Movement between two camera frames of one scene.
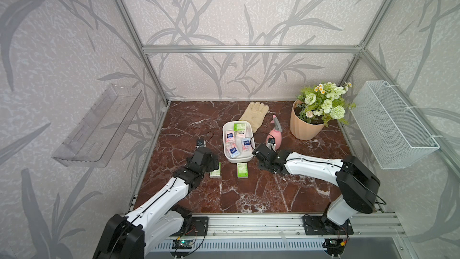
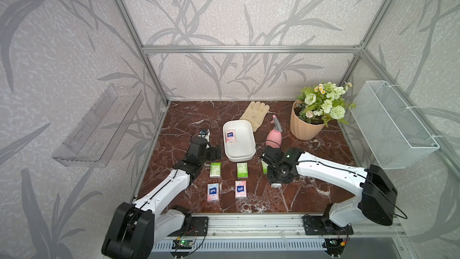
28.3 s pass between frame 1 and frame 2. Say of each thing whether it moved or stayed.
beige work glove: stayed
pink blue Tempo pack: moved
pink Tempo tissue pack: stayed
